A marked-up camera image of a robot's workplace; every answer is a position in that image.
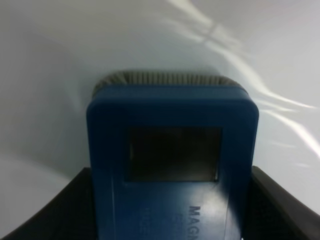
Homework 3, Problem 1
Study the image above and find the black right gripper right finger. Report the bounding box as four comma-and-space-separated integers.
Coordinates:
242, 166, 320, 240

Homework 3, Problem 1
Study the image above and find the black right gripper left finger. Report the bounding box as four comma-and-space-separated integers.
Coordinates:
2, 167, 98, 240

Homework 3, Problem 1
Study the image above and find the blue board eraser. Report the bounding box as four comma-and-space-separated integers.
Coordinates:
86, 71, 259, 240

